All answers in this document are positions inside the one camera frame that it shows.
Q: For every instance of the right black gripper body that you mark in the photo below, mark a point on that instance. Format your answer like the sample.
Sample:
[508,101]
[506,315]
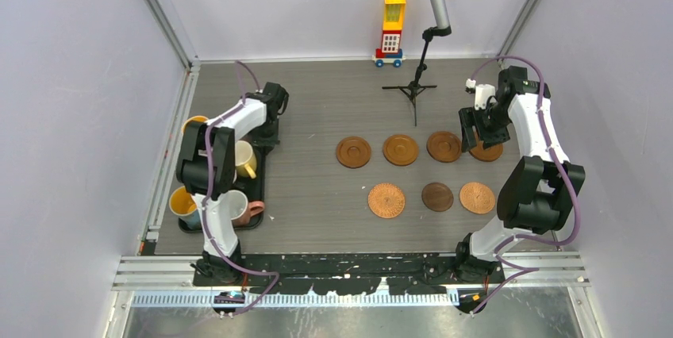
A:
[491,124]

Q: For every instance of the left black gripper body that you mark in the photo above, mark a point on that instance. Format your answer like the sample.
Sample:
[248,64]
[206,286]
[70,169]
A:
[268,136]

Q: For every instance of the brown wooden coaster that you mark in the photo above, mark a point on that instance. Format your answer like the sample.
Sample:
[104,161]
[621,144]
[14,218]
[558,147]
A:
[400,150]
[353,152]
[444,146]
[483,154]

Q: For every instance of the black tripod microphone stand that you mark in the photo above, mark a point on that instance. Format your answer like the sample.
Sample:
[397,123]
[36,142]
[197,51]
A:
[414,88]

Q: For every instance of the white mug yellow handle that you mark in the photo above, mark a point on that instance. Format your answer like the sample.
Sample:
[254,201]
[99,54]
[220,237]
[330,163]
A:
[245,160]

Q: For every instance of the woven rattan coaster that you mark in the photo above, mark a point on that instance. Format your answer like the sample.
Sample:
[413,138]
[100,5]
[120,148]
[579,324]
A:
[386,200]
[477,198]

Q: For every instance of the black plastic tray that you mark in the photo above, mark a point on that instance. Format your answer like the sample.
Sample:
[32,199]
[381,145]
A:
[253,188]

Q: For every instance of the white mug terracotta handle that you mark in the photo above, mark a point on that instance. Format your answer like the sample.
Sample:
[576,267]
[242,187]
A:
[241,209]

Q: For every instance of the blue mug orange inside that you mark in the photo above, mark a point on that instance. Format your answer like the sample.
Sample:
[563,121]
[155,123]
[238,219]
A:
[182,205]

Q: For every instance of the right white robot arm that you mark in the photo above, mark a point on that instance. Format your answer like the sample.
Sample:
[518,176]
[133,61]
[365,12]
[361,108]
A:
[542,190]

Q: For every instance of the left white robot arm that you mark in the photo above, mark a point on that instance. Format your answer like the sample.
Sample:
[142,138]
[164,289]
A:
[221,165]

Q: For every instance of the dark walnut coaster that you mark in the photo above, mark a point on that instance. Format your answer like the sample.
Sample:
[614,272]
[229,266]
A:
[437,197]

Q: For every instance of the white floral mug orange inside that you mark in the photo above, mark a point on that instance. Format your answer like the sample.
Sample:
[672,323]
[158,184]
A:
[198,118]

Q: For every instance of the toy block tower on wheels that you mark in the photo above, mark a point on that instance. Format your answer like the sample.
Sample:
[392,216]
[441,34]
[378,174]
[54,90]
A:
[389,50]

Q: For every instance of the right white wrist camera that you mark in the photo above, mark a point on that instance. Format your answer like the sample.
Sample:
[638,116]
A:
[483,93]

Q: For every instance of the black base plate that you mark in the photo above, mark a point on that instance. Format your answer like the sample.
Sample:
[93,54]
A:
[343,274]

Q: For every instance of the aluminium front rail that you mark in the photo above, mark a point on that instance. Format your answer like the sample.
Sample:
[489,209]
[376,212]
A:
[168,281]

